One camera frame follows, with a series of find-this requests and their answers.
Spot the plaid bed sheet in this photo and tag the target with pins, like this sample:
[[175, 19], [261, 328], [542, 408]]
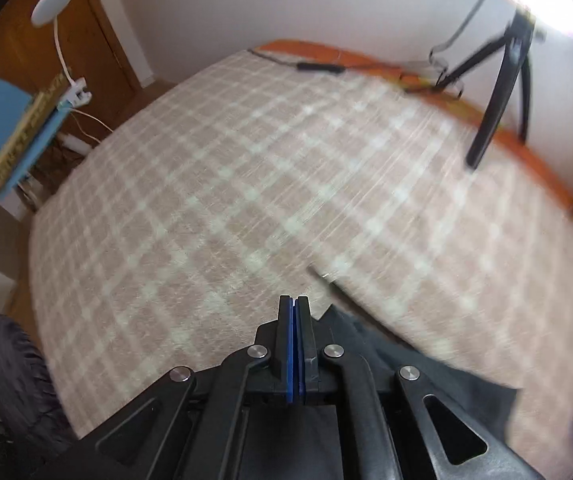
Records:
[[191, 185]]

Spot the gold patterned strip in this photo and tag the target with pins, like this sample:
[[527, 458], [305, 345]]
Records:
[[26, 130]]

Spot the white power strip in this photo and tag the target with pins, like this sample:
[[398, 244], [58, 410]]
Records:
[[74, 141]]

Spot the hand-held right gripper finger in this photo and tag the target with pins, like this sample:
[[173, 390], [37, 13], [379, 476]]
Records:
[[300, 350], [290, 350]]

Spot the white desk lamp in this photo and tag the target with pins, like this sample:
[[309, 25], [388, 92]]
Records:
[[52, 2]]

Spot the dark grey pants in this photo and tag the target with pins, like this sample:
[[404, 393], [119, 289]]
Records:
[[466, 400]]

